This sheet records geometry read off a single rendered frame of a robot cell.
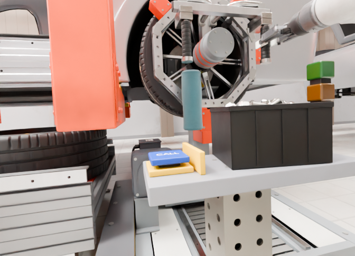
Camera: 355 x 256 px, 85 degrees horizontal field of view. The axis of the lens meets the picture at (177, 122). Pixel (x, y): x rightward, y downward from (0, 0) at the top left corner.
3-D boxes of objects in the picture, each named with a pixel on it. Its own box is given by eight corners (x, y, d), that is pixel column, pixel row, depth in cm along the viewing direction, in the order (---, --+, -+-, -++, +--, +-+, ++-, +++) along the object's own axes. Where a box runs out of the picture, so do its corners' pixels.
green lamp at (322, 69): (318, 81, 47) (318, 64, 47) (335, 78, 43) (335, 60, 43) (305, 81, 46) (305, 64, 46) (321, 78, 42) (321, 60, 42)
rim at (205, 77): (166, 15, 122) (140, 90, 120) (174, -8, 99) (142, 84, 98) (234, 47, 133) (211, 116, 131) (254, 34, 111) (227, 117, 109)
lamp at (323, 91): (319, 101, 47) (319, 85, 47) (335, 100, 44) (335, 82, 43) (305, 102, 47) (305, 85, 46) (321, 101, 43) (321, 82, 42)
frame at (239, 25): (250, 106, 109) (248, 8, 107) (257, 105, 103) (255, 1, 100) (155, 110, 97) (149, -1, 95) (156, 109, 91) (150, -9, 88)
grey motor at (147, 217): (164, 191, 118) (161, 134, 117) (180, 231, 78) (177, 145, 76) (134, 195, 114) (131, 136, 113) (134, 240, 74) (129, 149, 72)
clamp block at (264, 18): (258, 34, 87) (258, 21, 87) (272, 24, 79) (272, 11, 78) (248, 33, 86) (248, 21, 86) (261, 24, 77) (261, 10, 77)
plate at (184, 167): (183, 162, 42) (182, 157, 42) (194, 172, 34) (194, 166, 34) (146, 165, 40) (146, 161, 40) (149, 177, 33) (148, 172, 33)
